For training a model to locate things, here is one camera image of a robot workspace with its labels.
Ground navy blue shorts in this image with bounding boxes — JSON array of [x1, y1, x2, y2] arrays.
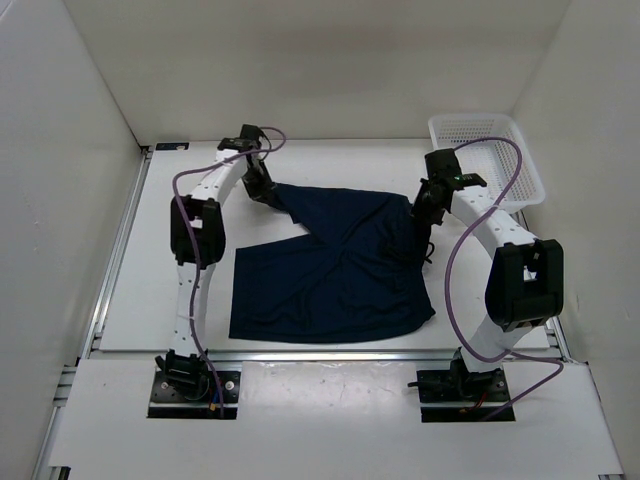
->
[[229, 184, 435, 344]]

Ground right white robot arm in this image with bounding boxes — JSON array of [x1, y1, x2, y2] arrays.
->
[[412, 148, 564, 400]]

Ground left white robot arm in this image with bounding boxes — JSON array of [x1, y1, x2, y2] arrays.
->
[[156, 124, 286, 400]]

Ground white plastic mesh basket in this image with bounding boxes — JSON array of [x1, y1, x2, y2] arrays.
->
[[428, 113, 546, 214]]

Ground black label strip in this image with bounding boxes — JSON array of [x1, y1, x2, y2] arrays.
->
[[155, 142, 190, 151]]

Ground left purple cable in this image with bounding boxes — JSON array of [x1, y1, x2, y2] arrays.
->
[[172, 127, 287, 416]]

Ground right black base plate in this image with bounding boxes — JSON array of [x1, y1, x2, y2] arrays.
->
[[407, 369, 516, 424]]

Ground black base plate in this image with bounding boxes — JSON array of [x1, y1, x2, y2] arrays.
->
[[147, 370, 241, 420], [407, 369, 516, 424]]

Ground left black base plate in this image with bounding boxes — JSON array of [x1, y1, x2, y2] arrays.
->
[[147, 370, 241, 420]]

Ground aluminium front rail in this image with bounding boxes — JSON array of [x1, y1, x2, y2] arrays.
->
[[88, 346, 561, 363]]

